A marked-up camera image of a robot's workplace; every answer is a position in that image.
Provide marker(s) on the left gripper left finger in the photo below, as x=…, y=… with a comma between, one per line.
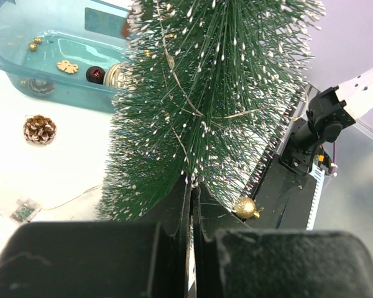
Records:
x=143, y=258

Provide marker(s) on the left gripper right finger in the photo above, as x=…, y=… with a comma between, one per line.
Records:
x=234, y=260

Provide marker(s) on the gold glitter ball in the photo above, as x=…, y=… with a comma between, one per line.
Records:
x=246, y=208

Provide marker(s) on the large frosted pine cone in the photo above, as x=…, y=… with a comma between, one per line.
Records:
x=39, y=130

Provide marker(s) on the small green christmas tree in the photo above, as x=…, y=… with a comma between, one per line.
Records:
x=209, y=90

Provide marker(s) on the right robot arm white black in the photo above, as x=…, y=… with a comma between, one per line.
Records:
x=328, y=113

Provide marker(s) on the clear battery box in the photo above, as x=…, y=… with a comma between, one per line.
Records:
x=25, y=211

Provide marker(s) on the large silver gold bauble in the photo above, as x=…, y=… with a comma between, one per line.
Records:
x=115, y=76

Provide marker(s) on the brown bauble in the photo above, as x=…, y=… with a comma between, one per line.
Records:
x=95, y=74

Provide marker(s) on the gold flower ornament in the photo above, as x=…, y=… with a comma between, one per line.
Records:
x=67, y=67

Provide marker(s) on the teal plastic bin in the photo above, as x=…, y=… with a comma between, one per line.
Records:
x=36, y=35

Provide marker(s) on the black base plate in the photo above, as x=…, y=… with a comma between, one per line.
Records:
x=284, y=197

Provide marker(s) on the white slotted cable duct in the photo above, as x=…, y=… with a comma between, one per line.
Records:
x=319, y=176

